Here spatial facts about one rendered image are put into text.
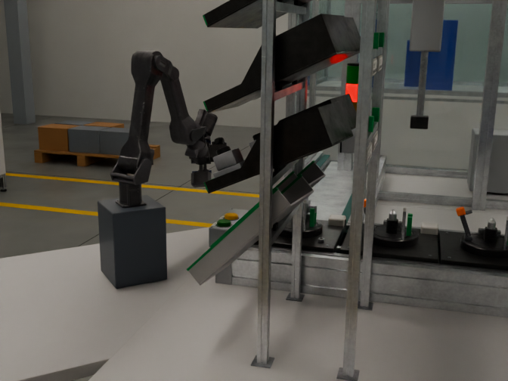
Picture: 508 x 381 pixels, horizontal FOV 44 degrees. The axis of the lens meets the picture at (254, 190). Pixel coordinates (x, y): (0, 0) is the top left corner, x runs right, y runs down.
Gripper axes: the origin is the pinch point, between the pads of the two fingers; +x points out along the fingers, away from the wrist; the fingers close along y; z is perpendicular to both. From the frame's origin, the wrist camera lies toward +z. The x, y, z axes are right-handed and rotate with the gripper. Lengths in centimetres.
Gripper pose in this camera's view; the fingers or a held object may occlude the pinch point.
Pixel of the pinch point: (202, 162)
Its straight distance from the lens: 198.8
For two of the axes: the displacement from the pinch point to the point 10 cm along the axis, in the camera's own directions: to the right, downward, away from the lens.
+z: 10.0, -0.5, -0.3
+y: -0.4, -9.5, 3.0
